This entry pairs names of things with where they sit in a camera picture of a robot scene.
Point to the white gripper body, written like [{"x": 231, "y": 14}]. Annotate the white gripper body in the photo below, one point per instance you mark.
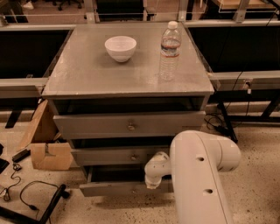
[{"x": 152, "y": 178}]

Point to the grey bottom drawer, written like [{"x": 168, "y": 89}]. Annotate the grey bottom drawer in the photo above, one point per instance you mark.
[{"x": 120, "y": 179}]

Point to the grey drawer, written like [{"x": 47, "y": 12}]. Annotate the grey drawer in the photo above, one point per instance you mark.
[
  {"x": 120, "y": 179},
  {"x": 116, "y": 155},
  {"x": 150, "y": 124}
]

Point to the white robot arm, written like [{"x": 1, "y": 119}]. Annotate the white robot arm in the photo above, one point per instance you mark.
[{"x": 194, "y": 162}]

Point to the grey middle drawer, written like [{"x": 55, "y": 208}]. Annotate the grey middle drawer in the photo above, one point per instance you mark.
[{"x": 116, "y": 155}]

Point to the grey top drawer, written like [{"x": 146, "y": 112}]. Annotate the grey top drawer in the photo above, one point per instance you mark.
[{"x": 150, "y": 124}]

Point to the grey wooden drawer cabinet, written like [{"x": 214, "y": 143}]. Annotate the grey wooden drawer cabinet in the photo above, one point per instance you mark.
[{"x": 86, "y": 80}]

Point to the black table leg right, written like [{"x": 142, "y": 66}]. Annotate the black table leg right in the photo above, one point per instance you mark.
[{"x": 227, "y": 121}]

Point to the brown cardboard box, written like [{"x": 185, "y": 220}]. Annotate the brown cardboard box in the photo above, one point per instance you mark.
[{"x": 41, "y": 138}]

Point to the white ceramic bowl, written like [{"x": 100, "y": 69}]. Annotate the white ceramic bowl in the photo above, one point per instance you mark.
[{"x": 120, "y": 48}]

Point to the clear plastic water bottle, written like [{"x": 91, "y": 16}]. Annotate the clear plastic water bottle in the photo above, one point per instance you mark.
[{"x": 169, "y": 52}]

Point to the black rectangular device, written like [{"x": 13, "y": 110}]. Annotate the black rectangular device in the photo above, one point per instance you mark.
[{"x": 21, "y": 155}]

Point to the black floor stand frame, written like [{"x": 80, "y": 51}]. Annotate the black floor stand frame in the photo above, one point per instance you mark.
[{"x": 18, "y": 218}]

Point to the grey metal rail right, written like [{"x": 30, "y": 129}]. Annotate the grey metal rail right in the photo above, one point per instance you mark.
[{"x": 256, "y": 80}]

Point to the grey metal rail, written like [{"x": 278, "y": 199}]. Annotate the grey metal rail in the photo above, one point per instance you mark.
[
  {"x": 22, "y": 88},
  {"x": 256, "y": 80}
]

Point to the grey metal rail left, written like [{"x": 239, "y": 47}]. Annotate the grey metal rail left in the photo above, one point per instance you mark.
[{"x": 22, "y": 88}]

